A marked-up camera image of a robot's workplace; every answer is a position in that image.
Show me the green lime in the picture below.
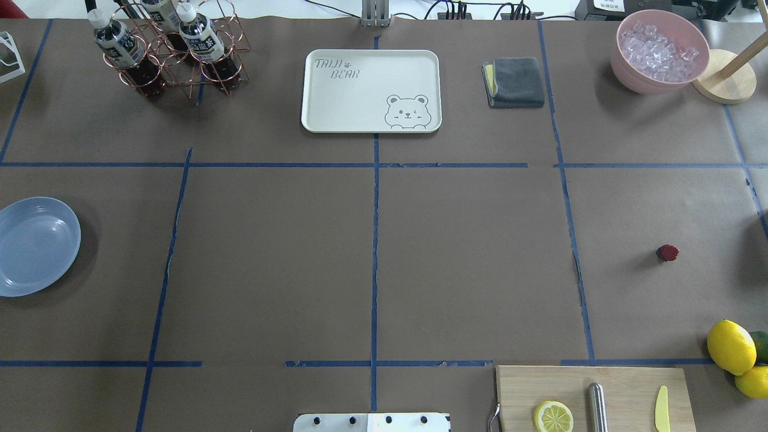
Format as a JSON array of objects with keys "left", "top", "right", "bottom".
[{"left": 749, "top": 331, "right": 768, "bottom": 365}]

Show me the round wooden stand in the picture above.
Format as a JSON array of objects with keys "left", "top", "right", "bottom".
[{"left": 693, "top": 32, "right": 767, "bottom": 104}]

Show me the red strawberry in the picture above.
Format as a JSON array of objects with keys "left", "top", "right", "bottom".
[{"left": 655, "top": 244, "right": 680, "bottom": 262}]

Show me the grey folded cloth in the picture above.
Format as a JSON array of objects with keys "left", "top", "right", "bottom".
[{"left": 482, "top": 57, "right": 545, "bottom": 109}]

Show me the white wire cup rack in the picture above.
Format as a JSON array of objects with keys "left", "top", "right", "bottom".
[{"left": 1, "top": 32, "right": 26, "bottom": 83}]

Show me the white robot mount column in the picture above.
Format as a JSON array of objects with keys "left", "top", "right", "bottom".
[{"left": 293, "top": 412, "right": 452, "bottom": 431}]

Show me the dark tea bottle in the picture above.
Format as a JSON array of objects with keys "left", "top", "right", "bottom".
[
  {"left": 176, "top": 2, "right": 241, "bottom": 92},
  {"left": 140, "top": 1, "right": 189, "bottom": 53},
  {"left": 87, "top": 8, "right": 165, "bottom": 98}
]

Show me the pink bowl with ice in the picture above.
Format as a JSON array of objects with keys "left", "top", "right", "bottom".
[{"left": 611, "top": 9, "right": 710, "bottom": 95}]

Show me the wooden cutting board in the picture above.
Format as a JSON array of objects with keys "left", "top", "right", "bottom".
[{"left": 496, "top": 365, "right": 697, "bottom": 431}]

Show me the lemon half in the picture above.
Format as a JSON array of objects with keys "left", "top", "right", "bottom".
[{"left": 532, "top": 400, "right": 574, "bottom": 432}]

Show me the steel handled knife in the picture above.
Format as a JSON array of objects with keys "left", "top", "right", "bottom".
[{"left": 587, "top": 382, "right": 608, "bottom": 432}]

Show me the copper wire bottle rack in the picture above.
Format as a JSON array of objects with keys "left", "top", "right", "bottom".
[{"left": 110, "top": 1, "right": 251, "bottom": 104}]

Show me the cream bear tray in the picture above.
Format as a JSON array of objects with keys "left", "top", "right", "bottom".
[{"left": 300, "top": 49, "right": 442, "bottom": 134}]

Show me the light blue plate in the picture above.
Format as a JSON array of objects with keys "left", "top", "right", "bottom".
[{"left": 1, "top": 197, "right": 82, "bottom": 298}]

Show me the yellow lemon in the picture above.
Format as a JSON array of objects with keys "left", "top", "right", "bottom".
[
  {"left": 707, "top": 319, "right": 757, "bottom": 376},
  {"left": 734, "top": 365, "right": 768, "bottom": 399}
]

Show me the yellow plastic knife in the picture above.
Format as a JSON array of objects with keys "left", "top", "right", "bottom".
[{"left": 655, "top": 385, "right": 670, "bottom": 432}]

